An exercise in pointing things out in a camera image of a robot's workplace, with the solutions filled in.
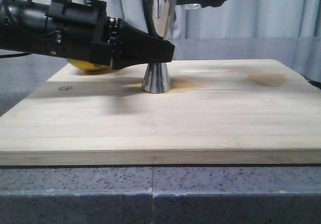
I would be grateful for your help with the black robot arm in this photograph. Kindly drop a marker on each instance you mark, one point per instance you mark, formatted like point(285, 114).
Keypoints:
point(23, 27)

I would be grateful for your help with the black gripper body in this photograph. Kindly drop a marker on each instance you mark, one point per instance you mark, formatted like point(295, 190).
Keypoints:
point(83, 32)

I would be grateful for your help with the yellow lemon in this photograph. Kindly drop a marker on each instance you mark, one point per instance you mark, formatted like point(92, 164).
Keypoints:
point(87, 66)

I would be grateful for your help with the glass beaker with liquid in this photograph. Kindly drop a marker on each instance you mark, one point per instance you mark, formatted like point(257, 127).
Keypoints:
point(192, 6)

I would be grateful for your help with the steel double jigger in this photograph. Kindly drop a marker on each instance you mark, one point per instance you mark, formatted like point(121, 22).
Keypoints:
point(158, 15)

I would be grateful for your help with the wooden cutting board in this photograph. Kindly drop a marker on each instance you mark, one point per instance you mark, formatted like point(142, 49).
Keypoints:
point(217, 112)

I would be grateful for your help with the grey curtain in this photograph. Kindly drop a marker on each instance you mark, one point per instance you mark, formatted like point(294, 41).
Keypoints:
point(234, 19)

